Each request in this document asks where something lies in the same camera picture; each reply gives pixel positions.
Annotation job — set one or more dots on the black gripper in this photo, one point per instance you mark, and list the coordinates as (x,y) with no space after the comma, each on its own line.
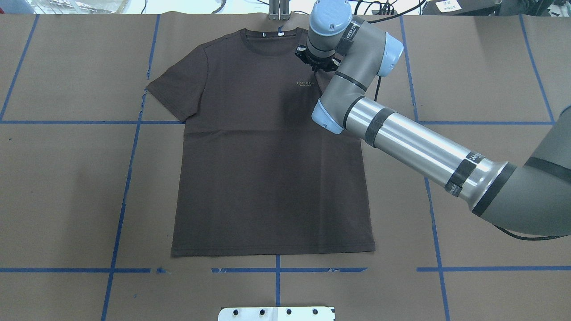
(319,65)

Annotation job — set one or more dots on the dark brown t-shirt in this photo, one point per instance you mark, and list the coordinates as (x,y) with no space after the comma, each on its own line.
(258,175)

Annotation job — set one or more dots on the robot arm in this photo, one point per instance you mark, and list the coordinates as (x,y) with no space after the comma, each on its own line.
(533,199)

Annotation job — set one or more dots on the aluminium frame post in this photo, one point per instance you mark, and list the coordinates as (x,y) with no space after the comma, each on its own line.
(279,10)

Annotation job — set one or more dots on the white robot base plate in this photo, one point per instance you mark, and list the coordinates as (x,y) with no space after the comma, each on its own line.
(288,313)

